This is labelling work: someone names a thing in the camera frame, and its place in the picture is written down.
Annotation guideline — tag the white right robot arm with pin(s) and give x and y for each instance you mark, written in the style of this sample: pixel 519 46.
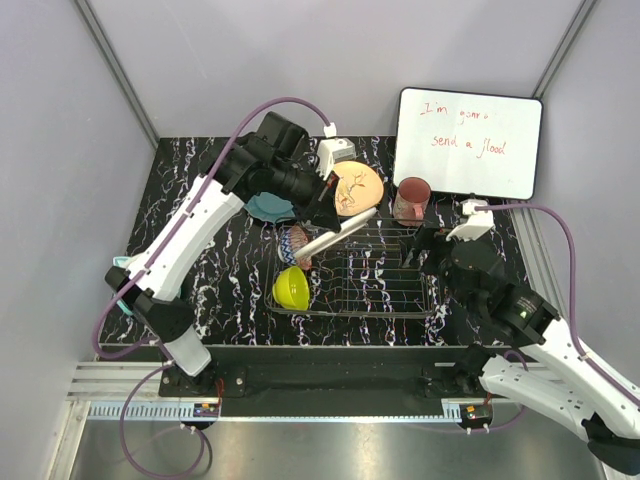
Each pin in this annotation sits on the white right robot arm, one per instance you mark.
pixel 585 401

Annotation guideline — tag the teal cat ear headphones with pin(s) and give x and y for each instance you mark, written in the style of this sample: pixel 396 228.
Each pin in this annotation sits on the teal cat ear headphones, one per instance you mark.
pixel 120 262

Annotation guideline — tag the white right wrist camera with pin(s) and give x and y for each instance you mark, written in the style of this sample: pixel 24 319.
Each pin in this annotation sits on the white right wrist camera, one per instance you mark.
pixel 476 222

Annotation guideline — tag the black wire dish rack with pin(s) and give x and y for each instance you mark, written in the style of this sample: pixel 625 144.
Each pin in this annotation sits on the black wire dish rack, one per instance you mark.
pixel 363 275

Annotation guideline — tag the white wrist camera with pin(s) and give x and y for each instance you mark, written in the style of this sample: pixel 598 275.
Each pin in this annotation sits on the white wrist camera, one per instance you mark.
pixel 476 222
pixel 333 150

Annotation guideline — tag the blue red patterned bowl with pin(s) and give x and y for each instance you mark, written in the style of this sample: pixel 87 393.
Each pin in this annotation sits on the blue red patterned bowl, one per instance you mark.
pixel 291 241

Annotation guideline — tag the pink ceramic mug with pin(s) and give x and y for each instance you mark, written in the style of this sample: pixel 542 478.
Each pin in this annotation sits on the pink ceramic mug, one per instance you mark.
pixel 412 197

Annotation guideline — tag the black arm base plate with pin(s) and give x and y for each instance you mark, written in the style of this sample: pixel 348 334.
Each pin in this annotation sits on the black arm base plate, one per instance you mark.
pixel 240 372

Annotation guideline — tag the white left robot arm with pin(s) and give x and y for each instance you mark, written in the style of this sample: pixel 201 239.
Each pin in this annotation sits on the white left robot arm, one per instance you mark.
pixel 248 165

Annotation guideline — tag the teal scalloped plate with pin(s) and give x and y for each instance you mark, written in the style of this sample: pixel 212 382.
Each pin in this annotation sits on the teal scalloped plate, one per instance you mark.
pixel 269 208

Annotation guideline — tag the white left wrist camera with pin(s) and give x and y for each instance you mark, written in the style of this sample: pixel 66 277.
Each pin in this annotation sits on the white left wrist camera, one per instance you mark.
pixel 333 150

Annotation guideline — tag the white dry erase board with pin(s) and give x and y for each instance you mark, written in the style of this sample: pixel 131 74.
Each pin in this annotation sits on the white dry erase board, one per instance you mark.
pixel 466 143

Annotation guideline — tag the yellow green bowl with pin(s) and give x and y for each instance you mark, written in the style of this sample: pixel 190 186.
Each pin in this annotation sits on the yellow green bowl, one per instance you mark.
pixel 291 289

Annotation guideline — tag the white watermelon pattern plate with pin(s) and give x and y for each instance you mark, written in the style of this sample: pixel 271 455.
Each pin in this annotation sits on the white watermelon pattern plate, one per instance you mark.
pixel 328 239

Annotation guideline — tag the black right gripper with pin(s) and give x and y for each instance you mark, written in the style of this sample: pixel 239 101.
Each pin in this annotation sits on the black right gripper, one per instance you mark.
pixel 428 238

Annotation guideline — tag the controller board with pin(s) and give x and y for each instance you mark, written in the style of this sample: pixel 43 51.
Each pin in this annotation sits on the controller board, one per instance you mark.
pixel 207 409
pixel 482 413

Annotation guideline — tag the right controller board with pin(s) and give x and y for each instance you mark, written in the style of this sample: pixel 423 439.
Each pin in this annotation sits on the right controller board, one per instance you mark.
pixel 482 413

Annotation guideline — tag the orange bird pattern plate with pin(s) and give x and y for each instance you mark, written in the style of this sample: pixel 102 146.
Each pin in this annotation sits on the orange bird pattern plate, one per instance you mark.
pixel 359 188

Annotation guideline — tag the left controller board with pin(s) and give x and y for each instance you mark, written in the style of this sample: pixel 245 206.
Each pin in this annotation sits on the left controller board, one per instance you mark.
pixel 207 409

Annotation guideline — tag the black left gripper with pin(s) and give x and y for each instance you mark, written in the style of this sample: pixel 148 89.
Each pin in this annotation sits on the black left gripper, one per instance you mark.
pixel 321 202

